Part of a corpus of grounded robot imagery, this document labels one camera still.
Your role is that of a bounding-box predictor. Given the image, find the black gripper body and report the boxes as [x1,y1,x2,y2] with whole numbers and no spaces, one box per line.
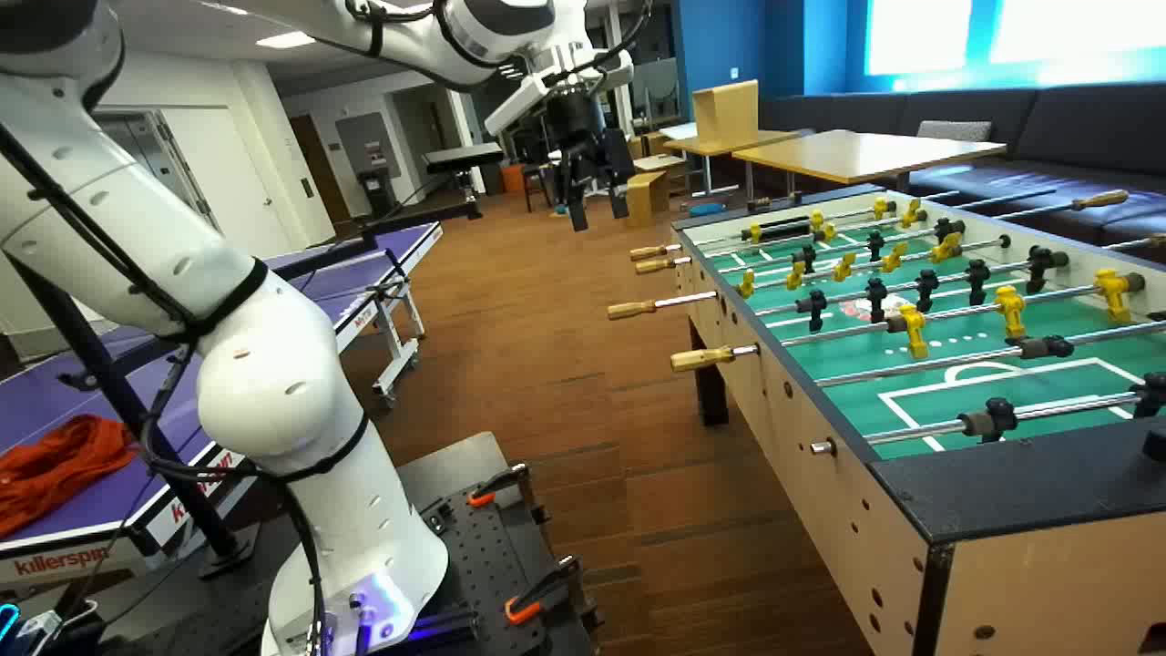
[545,92,637,186]

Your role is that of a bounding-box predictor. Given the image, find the yellow three-player foosball rod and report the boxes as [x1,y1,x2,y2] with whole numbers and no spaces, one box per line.
[667,267,1151,376]

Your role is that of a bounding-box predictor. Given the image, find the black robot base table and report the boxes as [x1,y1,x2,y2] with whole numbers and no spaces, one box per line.
[69,432,602,656]

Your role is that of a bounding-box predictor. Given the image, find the yellow goalie foosball rod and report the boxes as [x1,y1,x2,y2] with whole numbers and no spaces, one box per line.
[625,192,902,262]

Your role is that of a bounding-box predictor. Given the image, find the yellow two-player foosball rod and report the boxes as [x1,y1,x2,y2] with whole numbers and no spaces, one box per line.
[631,197,933,278]

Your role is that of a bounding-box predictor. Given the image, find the black three-player foosball rod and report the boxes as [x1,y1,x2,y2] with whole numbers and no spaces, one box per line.
[724,186,1137,280]

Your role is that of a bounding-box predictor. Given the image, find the black five-player foosball rod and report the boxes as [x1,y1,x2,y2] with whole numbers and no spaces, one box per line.
[776,230,1166,338]

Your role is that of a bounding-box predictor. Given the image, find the black goalie foosball rod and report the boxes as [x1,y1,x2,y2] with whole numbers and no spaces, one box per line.
[865,370,1166,467]

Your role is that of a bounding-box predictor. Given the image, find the black two-player foosball rod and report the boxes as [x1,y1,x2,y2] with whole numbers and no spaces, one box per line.
[814,319,1166,395]

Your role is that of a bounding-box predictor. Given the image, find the small cardboard box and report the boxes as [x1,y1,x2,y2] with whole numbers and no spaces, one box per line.
[617,168,673,230]

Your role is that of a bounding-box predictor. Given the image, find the light wooden table with box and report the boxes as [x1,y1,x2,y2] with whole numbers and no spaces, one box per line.
[659,122,814,197]

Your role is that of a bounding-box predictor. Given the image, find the dark table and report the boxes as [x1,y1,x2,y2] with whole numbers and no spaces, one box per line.
[420,143,507,205]

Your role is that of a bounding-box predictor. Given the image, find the tall cardboard box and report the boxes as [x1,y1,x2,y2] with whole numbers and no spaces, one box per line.
[688,78,765,146]

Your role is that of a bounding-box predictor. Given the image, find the blue ping pong table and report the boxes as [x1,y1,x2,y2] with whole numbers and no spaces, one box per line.
[0,218,447,597]

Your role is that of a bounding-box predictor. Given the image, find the large light wooden table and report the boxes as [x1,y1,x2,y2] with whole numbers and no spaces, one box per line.
[730,127,1012,205]

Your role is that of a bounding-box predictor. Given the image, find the brown wooden door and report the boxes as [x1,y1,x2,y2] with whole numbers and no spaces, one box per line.
[286,114,357,235]

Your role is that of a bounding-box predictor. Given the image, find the small orange black clamp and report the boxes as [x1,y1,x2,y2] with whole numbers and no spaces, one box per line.
[466,460,534,513]

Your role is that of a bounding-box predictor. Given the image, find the narrow bright window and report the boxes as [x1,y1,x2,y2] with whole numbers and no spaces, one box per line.
[865,0,980,82]

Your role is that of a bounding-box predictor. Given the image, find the grey chair back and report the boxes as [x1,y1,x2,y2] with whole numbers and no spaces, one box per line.
[916,116,996,146]

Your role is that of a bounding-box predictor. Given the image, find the grey elevator door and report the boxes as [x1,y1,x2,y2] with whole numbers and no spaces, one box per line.
[96,105,228,267]

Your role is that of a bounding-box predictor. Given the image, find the large orange black clamp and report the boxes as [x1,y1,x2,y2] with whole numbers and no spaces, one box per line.
[499,555,582,635]

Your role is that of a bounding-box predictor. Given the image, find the wooden foosball table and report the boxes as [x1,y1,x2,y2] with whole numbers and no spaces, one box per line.
[669,179,1166,656]

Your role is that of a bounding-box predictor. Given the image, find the dark blue sofa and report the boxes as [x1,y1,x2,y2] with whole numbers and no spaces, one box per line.
[759,82,1166,267]

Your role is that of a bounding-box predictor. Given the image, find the wide bright window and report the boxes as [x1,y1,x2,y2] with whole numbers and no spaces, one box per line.
[987,0,1166,69]

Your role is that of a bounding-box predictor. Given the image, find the orange cloth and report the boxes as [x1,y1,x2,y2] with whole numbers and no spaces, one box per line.
[0,412,138,540]

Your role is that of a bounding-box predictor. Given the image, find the black camera stand pole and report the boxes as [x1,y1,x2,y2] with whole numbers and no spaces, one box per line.
[0,247,262,580]

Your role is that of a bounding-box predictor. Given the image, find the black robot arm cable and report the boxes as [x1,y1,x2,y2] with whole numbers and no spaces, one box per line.
[0,122,378,656]

